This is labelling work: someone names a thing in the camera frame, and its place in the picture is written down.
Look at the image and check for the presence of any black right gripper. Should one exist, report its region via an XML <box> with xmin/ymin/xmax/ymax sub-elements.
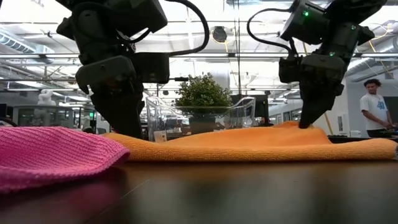
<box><xmin>298</xmin><ymin>54</ymin><xmax>348</xmax><ymax>129</ymax></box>

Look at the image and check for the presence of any artificial green potted plant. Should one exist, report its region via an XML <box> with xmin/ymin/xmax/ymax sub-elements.
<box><xmin>175</xmin><ymin>73</ymin><xmax>234</xmax><ymax>135</ymax></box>

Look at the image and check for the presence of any pink microfiber towel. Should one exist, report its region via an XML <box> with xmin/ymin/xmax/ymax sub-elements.
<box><xmin>0</xmin><ymin>125</ymin><xmax>131</xmax><ymax>194</ymax></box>

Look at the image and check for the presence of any clear plastic bin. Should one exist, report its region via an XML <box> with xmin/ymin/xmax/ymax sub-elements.
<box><xmin>146</xmin><ymin>95</ymin><xmax>256</xmax><ymax>143</ymax></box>

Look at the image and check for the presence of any grey glass-front enclosure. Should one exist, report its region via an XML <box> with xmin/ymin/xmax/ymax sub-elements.
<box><xmin>12</xmin><ymin>104</ymin><xmax>76</xmax><ymax>128</ymax></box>

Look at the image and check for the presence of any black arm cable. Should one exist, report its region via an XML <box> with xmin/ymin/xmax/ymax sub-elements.
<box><xmin>246</xmin><ymin>7</ymin><xmax>295</xmax><ymax>55</ymax></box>
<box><xmin>118</xmin><ymin>0</ymin><xmax>211</xmax><ymax>57</ymax></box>

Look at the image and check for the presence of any person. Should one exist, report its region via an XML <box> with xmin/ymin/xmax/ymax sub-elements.
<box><xmin>359</xmin><ymin>78</ymin><xmax>395</xmax><ymax>138</ymax></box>

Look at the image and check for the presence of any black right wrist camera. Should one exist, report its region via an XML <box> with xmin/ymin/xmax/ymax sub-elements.
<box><xmin>278</xmin><ymin>57</ymin><xmax>304</xmax><ymax>84</ymax></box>

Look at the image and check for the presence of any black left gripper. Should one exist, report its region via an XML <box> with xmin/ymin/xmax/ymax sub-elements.
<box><xmin>75</xmin><ymin>55</ymin><xmax>146</xmax><ymax>139</ymax></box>

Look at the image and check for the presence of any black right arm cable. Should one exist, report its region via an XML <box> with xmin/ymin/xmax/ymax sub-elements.
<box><xmin>246</xmin><ymin>7</ymin><xmax>295</xmax><ymax>55</ymax></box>

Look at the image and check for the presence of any black ceiling cable reel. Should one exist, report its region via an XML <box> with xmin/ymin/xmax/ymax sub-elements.
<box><xmin>210</xmin><ymin>26</ymin><xmax>228</xmax><ymax>44</ymax></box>

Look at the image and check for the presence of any yellow leaning pole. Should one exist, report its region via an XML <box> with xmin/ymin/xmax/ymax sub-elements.
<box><xmin>323</xmin><ymin>111</ymin><xmax>331</xmax><ymax>136</ymax></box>

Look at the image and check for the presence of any orange microfiber towel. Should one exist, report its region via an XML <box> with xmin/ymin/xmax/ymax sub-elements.
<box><xmin>104</xmin><ymin>120</ymin><xmax>398</xmax><ymax>163</ymax></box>

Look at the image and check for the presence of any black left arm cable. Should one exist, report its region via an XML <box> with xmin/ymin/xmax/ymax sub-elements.
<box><xmin>118</xmin><ymin>0</ymin><xmax>211</xmax><ymax>57</ymax></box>

